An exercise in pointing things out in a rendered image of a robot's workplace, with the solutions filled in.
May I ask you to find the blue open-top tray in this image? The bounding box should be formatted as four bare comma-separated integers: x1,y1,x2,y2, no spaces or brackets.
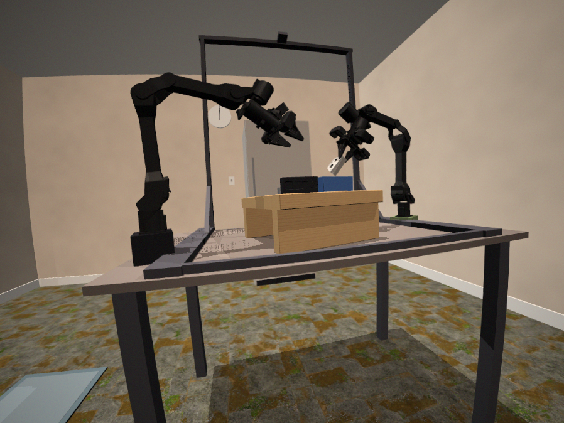
318,176,353,192

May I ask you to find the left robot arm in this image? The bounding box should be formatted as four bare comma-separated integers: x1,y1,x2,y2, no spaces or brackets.
338,102,415,217

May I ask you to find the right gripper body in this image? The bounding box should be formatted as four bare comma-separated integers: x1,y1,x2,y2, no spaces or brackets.
255,109,296,144

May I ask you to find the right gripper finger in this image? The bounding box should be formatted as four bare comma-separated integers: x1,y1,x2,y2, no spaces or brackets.
284,118,304,141
268,131,291,147

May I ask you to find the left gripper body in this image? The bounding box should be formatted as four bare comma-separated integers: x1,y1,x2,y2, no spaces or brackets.
329,126,370,161

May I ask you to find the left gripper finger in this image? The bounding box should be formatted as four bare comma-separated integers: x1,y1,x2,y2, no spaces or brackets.
336,138,350,159
345,149,361,163

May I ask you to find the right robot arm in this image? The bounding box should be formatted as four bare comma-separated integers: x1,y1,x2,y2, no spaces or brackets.
131,72,274,235

